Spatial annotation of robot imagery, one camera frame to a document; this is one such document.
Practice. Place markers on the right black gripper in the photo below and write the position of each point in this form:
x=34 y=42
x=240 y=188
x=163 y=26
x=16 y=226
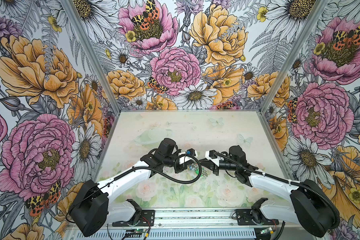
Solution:
x=211 y=165

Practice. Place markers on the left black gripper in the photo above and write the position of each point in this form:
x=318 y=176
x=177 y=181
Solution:
x=181 y=167

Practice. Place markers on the large metal keyring with keys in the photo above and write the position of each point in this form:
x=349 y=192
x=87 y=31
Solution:
x=195 y=168

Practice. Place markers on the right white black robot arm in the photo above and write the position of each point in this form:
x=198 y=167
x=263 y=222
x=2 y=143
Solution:
x=305 y=202

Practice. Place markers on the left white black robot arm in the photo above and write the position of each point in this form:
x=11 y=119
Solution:
x=152 y=163

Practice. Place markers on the white vented panel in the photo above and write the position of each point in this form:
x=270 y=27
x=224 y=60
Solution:
x=172 y=234

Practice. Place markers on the green circuit board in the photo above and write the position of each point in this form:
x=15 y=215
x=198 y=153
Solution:
x=135 y=233

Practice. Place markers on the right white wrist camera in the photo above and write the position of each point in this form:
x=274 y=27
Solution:
x=212 y=157

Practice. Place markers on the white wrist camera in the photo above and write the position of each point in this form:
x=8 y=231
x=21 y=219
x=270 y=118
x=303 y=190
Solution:
x=186 y=157
x=212 y=157

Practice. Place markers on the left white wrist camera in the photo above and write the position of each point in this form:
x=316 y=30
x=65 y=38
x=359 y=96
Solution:
x=186 y=157

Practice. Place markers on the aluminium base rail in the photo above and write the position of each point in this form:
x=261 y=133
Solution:
x=195 y=216

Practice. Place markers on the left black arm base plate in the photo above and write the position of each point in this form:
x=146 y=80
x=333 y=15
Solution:
x=144 y=218

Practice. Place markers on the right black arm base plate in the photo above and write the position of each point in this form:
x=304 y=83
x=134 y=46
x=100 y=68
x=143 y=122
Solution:
x=248 y=217

